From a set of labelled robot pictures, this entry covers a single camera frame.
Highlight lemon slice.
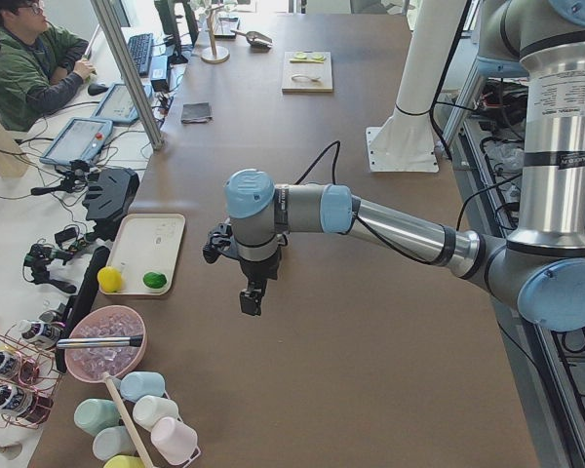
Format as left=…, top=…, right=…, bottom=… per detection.
left=291, top=52, right=308, bottom=62
left=307, top=53, right=326, bottom=63

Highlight light blue cup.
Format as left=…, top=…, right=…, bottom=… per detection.
left=120, top=371, right=166, bottom=403

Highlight wooden cutting board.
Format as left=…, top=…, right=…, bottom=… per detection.
left=281, top=51, right=333, bottom=94

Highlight cream rectangular tray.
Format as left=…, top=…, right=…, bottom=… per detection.
left=98, top=214, right=185, bottom=296

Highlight white spoon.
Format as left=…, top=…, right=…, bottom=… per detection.
left=291, top=74, right=322, bottom=83

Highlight blue teach pendant near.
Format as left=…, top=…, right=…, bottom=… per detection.
left=40, top=118, right=114, bottom=167

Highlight yellow cup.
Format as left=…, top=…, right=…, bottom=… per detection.
left=103, top=454, right=144, bottom=468

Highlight dark grey cloth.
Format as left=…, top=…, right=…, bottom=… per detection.
left=180, top=102, right=213, bottom=125

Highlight metal tongs on bowl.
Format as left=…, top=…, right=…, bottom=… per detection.
left=56, top=334, right=145, bottom=350

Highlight white cup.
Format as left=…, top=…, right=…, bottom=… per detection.
left=133, top=395, right=179, bottom=431

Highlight wooden mug tree stand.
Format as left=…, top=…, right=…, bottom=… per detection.
left=200, top=5, right=230, bottom=64

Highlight green lime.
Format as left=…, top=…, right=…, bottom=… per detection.
left=142, top=271, right=168, bottom=290

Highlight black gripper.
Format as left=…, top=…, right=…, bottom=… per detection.
left=237, top=242, right=282, bottom=316

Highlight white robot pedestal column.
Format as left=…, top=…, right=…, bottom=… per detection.
left=366, top=0, right=469, bottom=173

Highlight blue teach pendant far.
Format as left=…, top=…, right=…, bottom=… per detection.
left=92, top=83, right=138, bottom=126

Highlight copper wire bottle rack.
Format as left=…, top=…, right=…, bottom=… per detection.
left=0, top=329, right=62, bottom=430

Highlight aluminium frame post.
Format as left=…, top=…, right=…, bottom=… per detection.
left=90, top=0, right=164, bottom=151

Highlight wooden stick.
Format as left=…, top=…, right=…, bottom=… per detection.
left=102, top=372, right=154, bottom=468

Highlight black plastic stand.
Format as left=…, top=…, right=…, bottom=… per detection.
left=83, top=168, right=139, bottom=240

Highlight seated person green jacket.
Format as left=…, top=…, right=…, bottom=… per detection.
left=0, top=1, right=97, bottom=132

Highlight metal scoop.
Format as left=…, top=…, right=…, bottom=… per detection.
left=232, top=29, right=273, bottom=49

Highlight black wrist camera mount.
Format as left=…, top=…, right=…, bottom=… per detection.
left=202, top=221, right=239, bottom=264

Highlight yellow lemon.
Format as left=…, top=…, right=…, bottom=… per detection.
left=97, top=266, right=123, bottom=293

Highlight mint green cup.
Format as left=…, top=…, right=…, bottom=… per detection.
left=73, top=399, right=121, bottom=436

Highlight pink cup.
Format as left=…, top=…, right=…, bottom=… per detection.
left=150, top=416, right=201, bottom=466

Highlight lemon slice left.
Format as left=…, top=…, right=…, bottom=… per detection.
left=291, top=52, right=308, bottom=62

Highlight pale green cup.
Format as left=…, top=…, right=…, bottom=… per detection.
left=92, top=426, right=136, bottom=461

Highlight lemon slice right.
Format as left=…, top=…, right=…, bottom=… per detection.
left=307, top=53, right=326, bottom=63

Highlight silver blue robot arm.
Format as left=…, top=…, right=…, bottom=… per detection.
left=225, top=1, right=585, bottom=332

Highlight black keyboard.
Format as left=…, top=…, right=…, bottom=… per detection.
left=127, top=33, right=154, bottom=77

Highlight pink bowl with ice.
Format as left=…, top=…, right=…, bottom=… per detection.
left=64, top=305, right=147, bottom=383

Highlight blue teach pendant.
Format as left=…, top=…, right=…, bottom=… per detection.
left=92, top=83, right=138, bottom=126
left=40, top=118, right=114, bottom=167

